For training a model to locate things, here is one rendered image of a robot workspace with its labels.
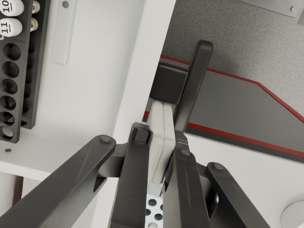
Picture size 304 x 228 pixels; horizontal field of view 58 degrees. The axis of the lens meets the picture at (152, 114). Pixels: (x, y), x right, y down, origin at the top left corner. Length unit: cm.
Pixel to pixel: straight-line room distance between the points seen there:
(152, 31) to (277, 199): 36
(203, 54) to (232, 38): 95
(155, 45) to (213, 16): 95
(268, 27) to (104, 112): 96
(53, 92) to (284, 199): 37
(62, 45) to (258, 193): 35
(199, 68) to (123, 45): 10
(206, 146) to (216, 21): 79
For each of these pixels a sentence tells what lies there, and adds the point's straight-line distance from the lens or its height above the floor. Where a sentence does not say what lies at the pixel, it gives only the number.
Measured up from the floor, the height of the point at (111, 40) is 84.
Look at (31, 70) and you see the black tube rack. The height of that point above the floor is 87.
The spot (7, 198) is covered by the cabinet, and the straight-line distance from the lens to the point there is 51.
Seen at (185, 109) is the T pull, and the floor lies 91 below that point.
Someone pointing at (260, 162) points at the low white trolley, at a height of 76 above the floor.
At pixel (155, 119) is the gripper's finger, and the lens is 18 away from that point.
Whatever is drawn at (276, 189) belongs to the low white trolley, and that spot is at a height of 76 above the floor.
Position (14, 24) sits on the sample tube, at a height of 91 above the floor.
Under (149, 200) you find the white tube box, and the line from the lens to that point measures 42.
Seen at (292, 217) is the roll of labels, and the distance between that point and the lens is 48.
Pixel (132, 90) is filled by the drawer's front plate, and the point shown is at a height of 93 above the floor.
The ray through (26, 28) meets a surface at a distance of 23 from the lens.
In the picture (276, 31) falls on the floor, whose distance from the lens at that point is 120.
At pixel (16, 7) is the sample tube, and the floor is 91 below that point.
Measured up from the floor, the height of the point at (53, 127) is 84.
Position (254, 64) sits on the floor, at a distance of 119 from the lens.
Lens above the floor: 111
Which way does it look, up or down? 68 degrees down
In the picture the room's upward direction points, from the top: 176 degrees counter-clockwise
